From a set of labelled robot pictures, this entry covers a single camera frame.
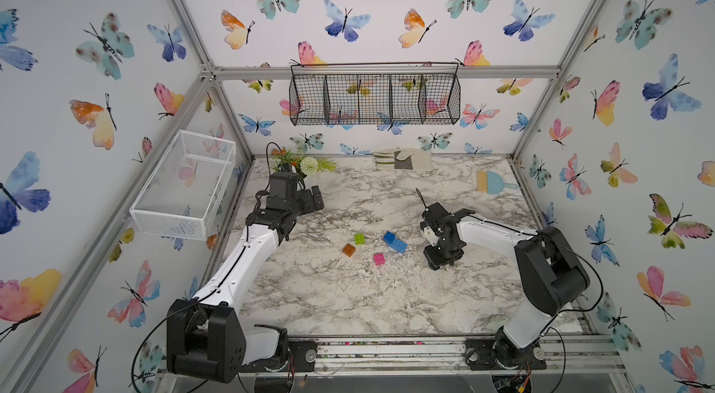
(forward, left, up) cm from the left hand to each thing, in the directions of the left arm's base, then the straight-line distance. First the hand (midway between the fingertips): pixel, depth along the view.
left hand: (308, 192), depth 85 cm
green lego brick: (-6, -15, -19) cm, 25 cm away
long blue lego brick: (-9, -27, -18) cm, 34 cm away
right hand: (-14, -40, -18) cm, 47 cm away
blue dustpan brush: (+18, -67, -19) cm, 72 cm away
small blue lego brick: (-7, -25, -17) cm, 31 cm away
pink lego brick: (-13, -21, -19) cm, 32 cm away
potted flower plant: (+14, +4, -3) cm, 15 cm away
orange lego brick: (-10, -11, -18) cm, 24 cm away
